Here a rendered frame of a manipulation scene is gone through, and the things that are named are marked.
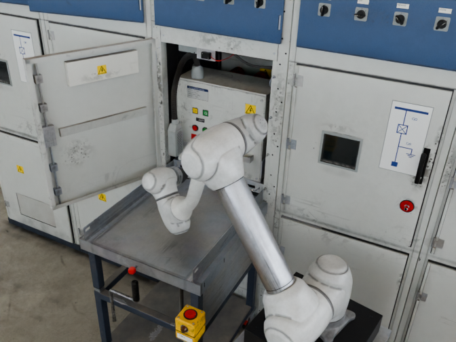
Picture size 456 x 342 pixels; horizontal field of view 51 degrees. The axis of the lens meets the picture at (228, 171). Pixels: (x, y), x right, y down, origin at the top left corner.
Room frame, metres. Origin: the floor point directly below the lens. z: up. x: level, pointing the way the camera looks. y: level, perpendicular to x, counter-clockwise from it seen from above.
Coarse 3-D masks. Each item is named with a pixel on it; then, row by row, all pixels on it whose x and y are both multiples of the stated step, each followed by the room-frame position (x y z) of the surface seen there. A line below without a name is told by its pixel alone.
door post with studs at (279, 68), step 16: (288, 0) 2.02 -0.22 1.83; (288, 16) 2.01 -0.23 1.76; (288, 32) 2.01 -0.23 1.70; (272, 80) 2.04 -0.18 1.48; (272, 96) 2.04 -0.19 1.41; (272, 112) 2.03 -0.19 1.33; (272, 128) 2.03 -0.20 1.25; (272, 144) 2.02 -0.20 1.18; (272, 160) 2.02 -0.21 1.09; (272, 176) 2.02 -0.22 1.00; (272, 192) 2.02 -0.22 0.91; (272, 208) 2.01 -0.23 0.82; (272, 224) 2.01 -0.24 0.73
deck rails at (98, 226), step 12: (132, 192) 1.99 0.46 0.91; (144, 192) 2.07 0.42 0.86; (120, 204) 1.90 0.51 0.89; (132, 204) 1.96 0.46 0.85; (108, 216) 1.82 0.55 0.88; (120, 216) 1.86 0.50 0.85; (84, 228) 1.68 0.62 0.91; (96, 228) 1.74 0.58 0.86; (108, 228) 1.76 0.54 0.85; (84, 240) 1.67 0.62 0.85; (228, 240) 1.70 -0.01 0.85; (216, 252) 1.60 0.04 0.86; (204, 264) 1.51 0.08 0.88; (192, 276) 1.46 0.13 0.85
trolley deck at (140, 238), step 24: (144, 216) 1.87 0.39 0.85; (192, 216) 1.88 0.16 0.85; (216, 216) 1.89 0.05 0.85; (96, 240) 1.68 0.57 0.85; (120, 240) 1.68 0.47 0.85; (144, 240) 1.69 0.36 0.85; (168, 240) 1.69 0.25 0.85; (192, 240) 1.70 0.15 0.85; (216, 240) 1.71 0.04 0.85; (240, 240) 1.74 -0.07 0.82; (120, 264) 1.59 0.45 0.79; (144, 264) 1.53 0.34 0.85; (168, 264) 1.54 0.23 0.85; (192, 264) 1.54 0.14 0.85; (216, 264) 1.54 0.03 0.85; (192, 288) 1.43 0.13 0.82
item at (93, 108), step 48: (96, 48) 2.11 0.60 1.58; (144, 48) 2.30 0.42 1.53; (48, 96) 1.98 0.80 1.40; (96, 96) 2.12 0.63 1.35; (144, 96) 2.29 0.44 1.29; (48, 144) 1.93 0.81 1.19; (96, 144) 2.10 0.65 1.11; (144, 144) 2.27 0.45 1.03; (48, 192) 1.91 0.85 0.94; (96, 192) 2.06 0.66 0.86
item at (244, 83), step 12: (204, 72) 2.40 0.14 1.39; (216, 72) 2.41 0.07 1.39; (228, 72) 2.42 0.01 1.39; (216, 84) 2.21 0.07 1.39; (228, 84) 2.23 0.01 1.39; (240, 84) 2.23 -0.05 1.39; (252, 84) 2.24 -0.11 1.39; (264, 84) 2.25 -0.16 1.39; (264, 144) 2.11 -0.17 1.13; (264, 156) 2.12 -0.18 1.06
